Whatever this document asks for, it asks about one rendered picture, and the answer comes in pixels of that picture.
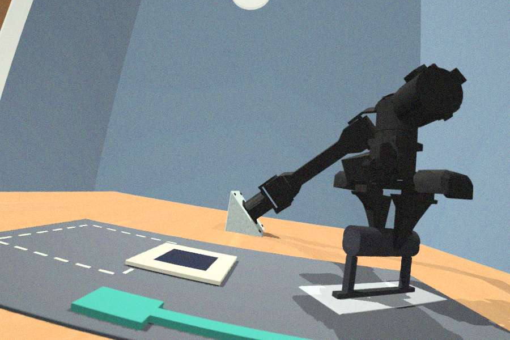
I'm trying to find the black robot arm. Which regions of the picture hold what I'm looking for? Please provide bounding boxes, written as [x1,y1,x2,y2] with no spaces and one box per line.
[242,63,467,224]

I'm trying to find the cream square tile with dark top patch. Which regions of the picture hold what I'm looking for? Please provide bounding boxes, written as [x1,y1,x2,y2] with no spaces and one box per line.
[125,243,237,285]

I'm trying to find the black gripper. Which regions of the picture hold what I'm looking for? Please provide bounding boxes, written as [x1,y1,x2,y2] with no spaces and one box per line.
[333,130,473,249]

